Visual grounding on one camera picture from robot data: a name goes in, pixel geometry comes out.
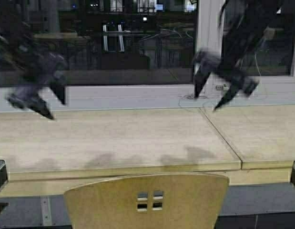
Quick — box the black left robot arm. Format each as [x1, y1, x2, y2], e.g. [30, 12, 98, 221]
[0, 0, 67, 120]

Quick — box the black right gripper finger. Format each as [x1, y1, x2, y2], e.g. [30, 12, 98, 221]
[194, 63, 212, 98]
[213, 85, 240, 112]

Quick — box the long beige counter table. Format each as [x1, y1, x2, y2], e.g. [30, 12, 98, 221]
[0, 105, 295, 198]

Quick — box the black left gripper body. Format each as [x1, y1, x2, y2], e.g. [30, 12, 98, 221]
[6, 51, 68, 110]

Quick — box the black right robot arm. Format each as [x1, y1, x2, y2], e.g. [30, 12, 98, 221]
[192, 0, 284, 110]

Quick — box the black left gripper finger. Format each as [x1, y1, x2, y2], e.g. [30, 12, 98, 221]
[49, 82, 66, 105]
[26, 94, 54, 120]

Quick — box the yellow plywood chair two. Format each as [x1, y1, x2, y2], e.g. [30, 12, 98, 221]
[63, 172, 229, 229]

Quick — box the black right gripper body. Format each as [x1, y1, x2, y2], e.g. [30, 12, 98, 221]
[192, 49, 259, 96]

